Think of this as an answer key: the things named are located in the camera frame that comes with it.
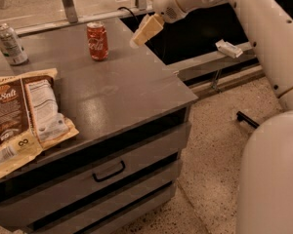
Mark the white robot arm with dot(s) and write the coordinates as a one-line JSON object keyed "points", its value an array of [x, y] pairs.
{"points": [[265, 195]]}

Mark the red coke can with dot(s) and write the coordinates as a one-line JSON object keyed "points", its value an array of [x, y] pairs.
{"points": [[97, 40]]}

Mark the black drawer handle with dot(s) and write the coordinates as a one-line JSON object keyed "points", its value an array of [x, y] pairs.
{"points": [[109, 172]]}

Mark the small white box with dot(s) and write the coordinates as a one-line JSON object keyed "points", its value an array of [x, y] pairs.
{"points": [[229, 49]]}

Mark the black metal floor stand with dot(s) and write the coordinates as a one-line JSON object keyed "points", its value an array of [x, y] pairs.
{"points": [[242, 117]]}

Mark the grey drawer cabinet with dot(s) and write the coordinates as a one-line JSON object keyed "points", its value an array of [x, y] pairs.
{"points": [[128, 107]]}

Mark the brown sea salt chip bag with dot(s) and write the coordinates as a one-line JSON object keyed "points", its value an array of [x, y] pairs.
{"points": [[30, 120]]}

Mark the silver green soda can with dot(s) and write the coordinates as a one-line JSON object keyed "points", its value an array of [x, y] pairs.
{"points": [[10, 46]]}

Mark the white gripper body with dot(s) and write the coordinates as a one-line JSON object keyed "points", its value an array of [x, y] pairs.
{"points": [[164, 2]]}

